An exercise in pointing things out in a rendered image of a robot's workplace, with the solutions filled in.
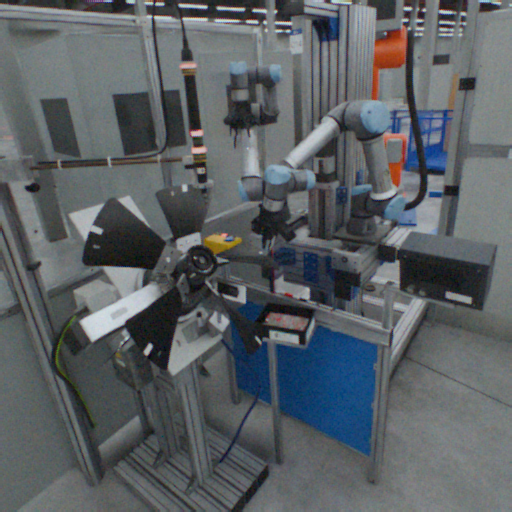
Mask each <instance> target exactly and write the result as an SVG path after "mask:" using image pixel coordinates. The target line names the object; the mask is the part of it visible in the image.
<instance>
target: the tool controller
mask: <svg viewBox="0 0 512 512"><path fill-rule="evenodd" d="M496 251H497V245H496V244H490V243H483V242H477V241H470V240H464V239H458V238H451V237H445V236H438V234H432V233H426V232H419V231H413V230H411V231H410V232H409V234H408V236H407V238H405V240H404V241H403V243H402V244H401V246H400V248H399V290H400V291H403V292H408V293H412V294H416V295H420V296H424V297H428V298H432V299H436V300H439V301H444V302H448V303H452V304H456V305H460V306H464V307H468V308H472V309H477V310H483V308H484V306H485V303H486V300H487V297H488V294H489V292H490V288H491V282H492V275H493V269H494V263H495V257H496Z"/></svg>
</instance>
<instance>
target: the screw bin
mask: <svg viewBox="0 0 512 512"><path fill-rule="evenodd" d="M315 311H316V309H312V308H305V307H298V306H291V305H284V304H277V303H270V302H266V304H265V306H264V307H263V309H262V310H261V312H260V313H259V314H258V316H257V317H256V319H255V320H254V323H255V324H257V325H258V327H259V328H261V330H262V333H263V338H267V339H272V340H277V341H283V342H289V343H294V344H299V345H304V346H305V345H306V343H307V340H308V338H309V336H310V333H311V331H312V329H313V327H314V323H315ZM269 312H274V313H281V314H282V313H283V314H290V315H294V316H296V315H297V316H303V317H307V318H310V319H309V321H308V323H307V327H306V329H305V331H300V330H295V329H289V328H283V327H276V326H270V324H264V323H263V322H264V320H265V318H266V317H267V315H268V314H269Z"/></svg>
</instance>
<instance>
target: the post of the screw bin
mask: <svg viewBox="0 0 512 512"><path fill-rule="evenodd" d="M267 348H268V362H269V377H270V392H271V407H272V422H273V436H274V452H275V464H279V465H282V463H283V442H282V425H281V408H280V389H279V372H277V354H276V343H272V342H267Z"/></svg>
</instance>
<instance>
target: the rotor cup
mask: <svg viewBox="0 0 512 512"><path fill-rule="evenodd" d="M184 254H185V256H184V257H183V258H182V259H181V257H182V256H183V255H184ZM201 257H203V258H204V259H205V262H204V263H202V262H200V258H201ZM217 267H218V261H217V257H216V255H215V254H214V252H213V251H212V250H211V249H210V248H208V247H207V246H204V245H194V246H192V247H190V248H189V249H188V250H187V251H185V252H184V253H183V254H182V255H181V256H180V257H179V260H178V262H177V264H176V266H175V268H174V270H173V272H172V273H169V272H167V274H168V278H169V281H170V283H171V284H172V286H173V287H174V286H175V285H176V283H177V281H178V280H179V277H180V275H181V273H182V272H183V273H184V274H185V277H186V281H188V285H189V288H190V291H189V294H193V293H196V292H198V291H200V290H201V289H202V288H203V287H204V286H205V284H204V283H205V282H206V279H208V278H209V277H210V276H211V275H213V274H214V273H215V271H216V269H217ZM193 273H195V275H194V276H193V277H192V278H191V277H190V276H191V275H192V274H193Z"/></svg>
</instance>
